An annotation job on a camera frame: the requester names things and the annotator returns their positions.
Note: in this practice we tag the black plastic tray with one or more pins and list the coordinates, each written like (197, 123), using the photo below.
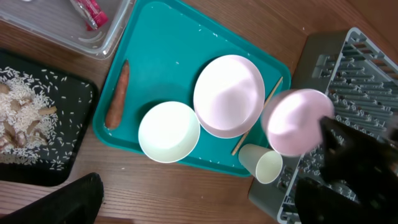
(75, 98)

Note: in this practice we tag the rice and food scraps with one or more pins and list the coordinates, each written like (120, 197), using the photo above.
(28, 118)

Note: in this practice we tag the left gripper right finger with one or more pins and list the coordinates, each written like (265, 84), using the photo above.
(316, 203)

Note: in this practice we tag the red snack wrapper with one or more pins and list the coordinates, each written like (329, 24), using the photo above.
(93, 16)

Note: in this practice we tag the clear plastic bin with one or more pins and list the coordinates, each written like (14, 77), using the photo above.
(59, 22)

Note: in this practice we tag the grey dishwasher rack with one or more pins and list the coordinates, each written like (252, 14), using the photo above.
(360, 80)

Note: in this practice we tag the white plastic cup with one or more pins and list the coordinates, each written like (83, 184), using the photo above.
(263, 163)

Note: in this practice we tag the teal plastic serving tray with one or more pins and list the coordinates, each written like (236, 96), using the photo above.
(168, 44)

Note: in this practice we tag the large pink plate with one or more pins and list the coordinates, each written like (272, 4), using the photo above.
(228, 96)

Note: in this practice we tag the orange carrot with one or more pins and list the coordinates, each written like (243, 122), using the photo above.
(116, 108)

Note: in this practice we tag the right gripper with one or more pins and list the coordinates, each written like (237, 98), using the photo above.
(363, 162)

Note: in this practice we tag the wooden chopstick right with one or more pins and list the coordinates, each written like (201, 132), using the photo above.
(240, 142)

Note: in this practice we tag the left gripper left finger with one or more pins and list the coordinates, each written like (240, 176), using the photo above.
(77, 202)

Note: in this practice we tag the white bowl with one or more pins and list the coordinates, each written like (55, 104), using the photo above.
(169, 132)

